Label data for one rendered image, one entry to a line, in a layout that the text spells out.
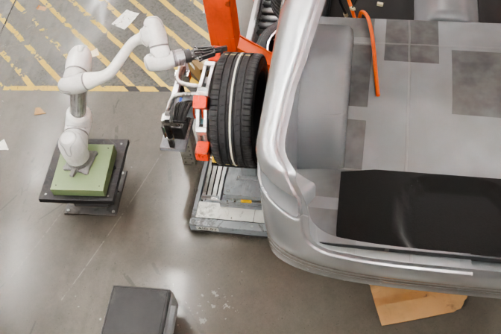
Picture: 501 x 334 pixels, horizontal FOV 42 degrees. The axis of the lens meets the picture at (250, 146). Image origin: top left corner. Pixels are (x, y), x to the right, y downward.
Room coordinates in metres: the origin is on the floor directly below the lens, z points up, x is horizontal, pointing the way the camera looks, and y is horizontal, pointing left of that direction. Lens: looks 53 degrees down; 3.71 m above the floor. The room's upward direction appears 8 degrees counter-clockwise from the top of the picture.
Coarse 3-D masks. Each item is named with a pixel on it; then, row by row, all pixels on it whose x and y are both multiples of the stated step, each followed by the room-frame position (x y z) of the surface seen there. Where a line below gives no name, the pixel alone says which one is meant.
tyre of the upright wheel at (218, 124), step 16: (224, 64) 2.51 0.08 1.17; (240, 64) 2.50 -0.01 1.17; (256, 64) 2.49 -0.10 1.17; (224, 80) 2.40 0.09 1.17; (240, 80) 2.38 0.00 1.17; (256, 80) 2.40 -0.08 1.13; (224, 96) 2.31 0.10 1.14; (240, 96) 2.29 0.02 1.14; (224, 112) 2.24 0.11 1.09; (240, 112) 2.22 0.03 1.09; (224, 128) 2.19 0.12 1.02; (240, 128) 2.17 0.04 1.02; (224, 144) 2.15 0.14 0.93; (240, 144) 2.13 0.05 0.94; (224, 160) 2.15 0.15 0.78; (240, 160) 2.13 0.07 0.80; (256, 160) 2.18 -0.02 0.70
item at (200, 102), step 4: (196, 96) 2.32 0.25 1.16; (200, 96) 2.32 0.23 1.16; (204, 96) 2.31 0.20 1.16; (196, 100) 2.30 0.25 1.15; (200, 100) 2.30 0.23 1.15; (204, 100) 2.29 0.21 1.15; (208, 100) 2.32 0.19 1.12; (192, 104) 2.29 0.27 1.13; (196, 104) 2.29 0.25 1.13; (200, 104) 2.28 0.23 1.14; (204, 104) 2.28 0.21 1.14; (208, 104) 2.31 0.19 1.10; (196, 108) 2.29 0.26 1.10; (200, 108) 2.27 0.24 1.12; (204, 108) 2.26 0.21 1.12; (208, 108) 2.30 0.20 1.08
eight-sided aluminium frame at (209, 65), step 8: (208, 64) 2.58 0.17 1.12; (200, 80) 2.47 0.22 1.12; (208, 80) 2.46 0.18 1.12; (200, 88) 2.41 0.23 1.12; (208, 88) 2.40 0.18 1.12; (208, 96) 2.37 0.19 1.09; (200, 112) 2.32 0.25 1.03; (208, 112) 2.33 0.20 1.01; (200, 120) 2.30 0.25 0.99; (200, 128) 2.25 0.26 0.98; (200, 136) 2.24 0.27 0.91; (208, 136) 2.25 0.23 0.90
